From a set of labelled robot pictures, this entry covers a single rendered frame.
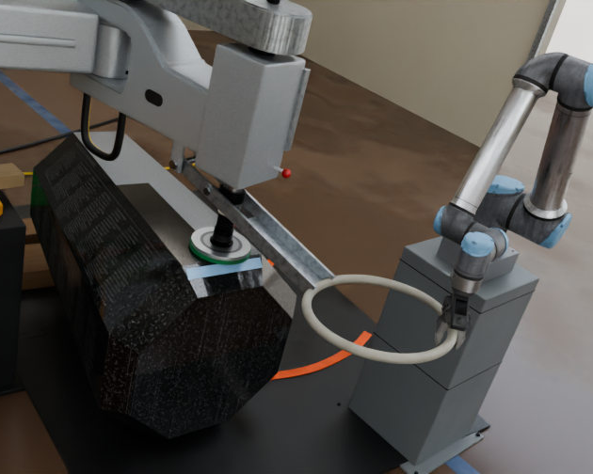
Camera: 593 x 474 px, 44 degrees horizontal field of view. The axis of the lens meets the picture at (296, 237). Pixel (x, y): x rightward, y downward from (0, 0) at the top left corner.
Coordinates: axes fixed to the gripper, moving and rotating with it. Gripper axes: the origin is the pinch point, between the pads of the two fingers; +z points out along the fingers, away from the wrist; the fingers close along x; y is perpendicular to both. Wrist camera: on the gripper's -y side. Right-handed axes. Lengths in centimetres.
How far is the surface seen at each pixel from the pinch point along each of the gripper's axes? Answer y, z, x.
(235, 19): 21, -82, 84
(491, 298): 40.3, -0.2, -20.8
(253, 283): 28, 7, 65
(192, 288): 13, 6, 84
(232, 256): 26, -3, 73
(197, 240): 30, -4, 87
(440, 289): 50, 5, -4
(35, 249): 112, 58, 177
